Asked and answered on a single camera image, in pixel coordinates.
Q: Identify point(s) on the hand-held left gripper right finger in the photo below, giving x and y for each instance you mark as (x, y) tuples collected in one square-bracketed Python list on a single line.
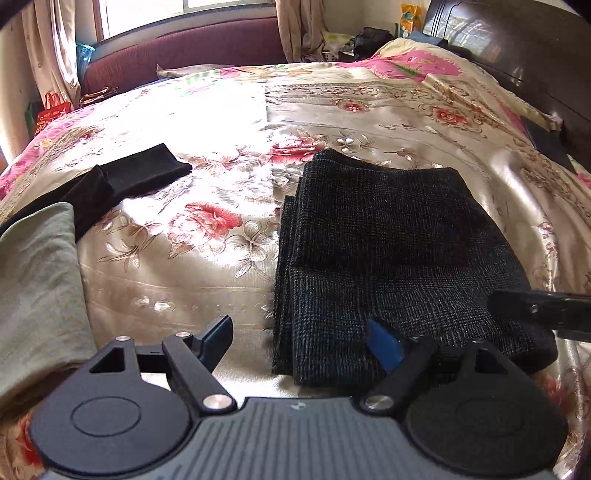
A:
[(385, 345)]

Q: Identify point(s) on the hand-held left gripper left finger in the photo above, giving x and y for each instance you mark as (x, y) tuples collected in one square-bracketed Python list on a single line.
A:
[(216, 339)]

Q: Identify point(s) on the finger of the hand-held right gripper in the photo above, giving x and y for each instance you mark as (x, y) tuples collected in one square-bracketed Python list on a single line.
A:
[(531, 308)]

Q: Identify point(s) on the dark plaid pants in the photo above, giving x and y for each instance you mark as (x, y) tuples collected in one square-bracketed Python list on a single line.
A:
[(397, 258)]

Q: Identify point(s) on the dark blue flat case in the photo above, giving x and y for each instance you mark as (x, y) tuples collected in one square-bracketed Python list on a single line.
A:
[(549, 141)]

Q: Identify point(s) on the grey-green garment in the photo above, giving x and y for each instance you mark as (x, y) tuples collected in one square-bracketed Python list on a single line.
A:
[(37, 295)]

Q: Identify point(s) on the black garment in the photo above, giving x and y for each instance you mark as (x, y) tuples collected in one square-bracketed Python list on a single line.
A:
[(115, 180)]

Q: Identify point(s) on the floral satin blanket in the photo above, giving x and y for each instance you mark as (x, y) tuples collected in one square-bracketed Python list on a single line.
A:
[(221, 134)]

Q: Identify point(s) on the dark wooden headboard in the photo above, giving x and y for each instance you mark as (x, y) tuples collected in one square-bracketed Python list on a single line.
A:
[(517, 50)]

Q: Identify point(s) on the beige cushion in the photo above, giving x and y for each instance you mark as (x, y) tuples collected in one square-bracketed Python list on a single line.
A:
[(194, 70)]

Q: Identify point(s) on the brown handbag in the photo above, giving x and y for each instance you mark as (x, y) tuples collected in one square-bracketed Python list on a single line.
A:
[(97, 96)]

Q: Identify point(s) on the red bag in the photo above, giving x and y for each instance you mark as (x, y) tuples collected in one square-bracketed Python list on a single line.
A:
[(53, 113)]

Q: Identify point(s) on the maroon sofa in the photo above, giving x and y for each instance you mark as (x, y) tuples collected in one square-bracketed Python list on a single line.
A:
[(184, 46)]

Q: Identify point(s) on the black bag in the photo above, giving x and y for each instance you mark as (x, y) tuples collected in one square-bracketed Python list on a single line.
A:
[(371, 40)]

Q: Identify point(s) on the blue plastic bag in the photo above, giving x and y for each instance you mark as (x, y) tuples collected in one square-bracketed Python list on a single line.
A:
[(85, 60)]

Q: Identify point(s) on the green and white packet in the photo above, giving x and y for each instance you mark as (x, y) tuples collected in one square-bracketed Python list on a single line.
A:
[(338, 40)]

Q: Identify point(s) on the yellow snack packet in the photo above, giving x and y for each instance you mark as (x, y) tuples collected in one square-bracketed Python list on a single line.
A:
[(411, 19)]

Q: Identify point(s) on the beige curtain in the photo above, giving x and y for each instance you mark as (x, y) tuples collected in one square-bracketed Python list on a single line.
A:
[(300, 27), (51, 46)]

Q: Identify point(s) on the window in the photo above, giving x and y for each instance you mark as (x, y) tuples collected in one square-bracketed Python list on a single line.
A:
[(184, 14)]

